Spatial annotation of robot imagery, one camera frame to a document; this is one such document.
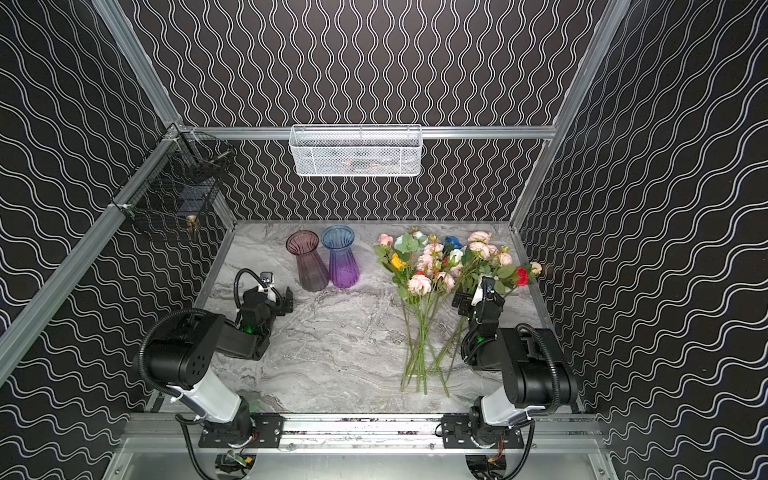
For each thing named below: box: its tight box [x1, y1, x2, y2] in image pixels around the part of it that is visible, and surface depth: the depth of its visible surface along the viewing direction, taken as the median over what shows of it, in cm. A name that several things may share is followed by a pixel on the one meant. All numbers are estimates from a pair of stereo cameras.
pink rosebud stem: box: [378, 233, 414, 361], surface depth 108 cm
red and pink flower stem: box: [407, 271, 433, 395], surface depth 95 cm
